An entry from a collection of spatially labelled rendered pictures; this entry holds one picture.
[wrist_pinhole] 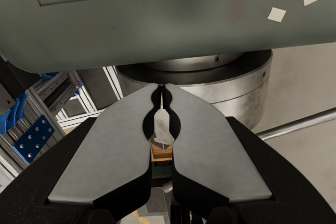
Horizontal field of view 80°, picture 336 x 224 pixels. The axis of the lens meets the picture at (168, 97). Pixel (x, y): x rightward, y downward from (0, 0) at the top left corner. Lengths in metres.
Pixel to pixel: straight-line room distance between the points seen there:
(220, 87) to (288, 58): 1.54
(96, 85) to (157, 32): 1.31
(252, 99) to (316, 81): 1.70
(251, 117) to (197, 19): 0.21
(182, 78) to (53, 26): 0.18
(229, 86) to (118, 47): 0.17
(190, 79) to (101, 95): 1.30
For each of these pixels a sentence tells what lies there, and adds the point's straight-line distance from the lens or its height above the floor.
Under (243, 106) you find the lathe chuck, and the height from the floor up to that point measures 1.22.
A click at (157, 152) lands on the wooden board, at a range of 0.88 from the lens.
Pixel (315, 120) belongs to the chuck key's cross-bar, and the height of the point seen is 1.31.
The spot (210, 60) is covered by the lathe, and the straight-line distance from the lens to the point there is 0.34.
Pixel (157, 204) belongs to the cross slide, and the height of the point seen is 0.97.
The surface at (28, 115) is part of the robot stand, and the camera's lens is 0.90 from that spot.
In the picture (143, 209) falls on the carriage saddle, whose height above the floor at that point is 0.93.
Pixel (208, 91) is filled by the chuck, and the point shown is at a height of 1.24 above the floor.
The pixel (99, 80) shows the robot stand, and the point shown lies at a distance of 1.52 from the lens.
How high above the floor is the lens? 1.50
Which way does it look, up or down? 59 degrees down
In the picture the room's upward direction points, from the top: 179 degrees counter-clockwise
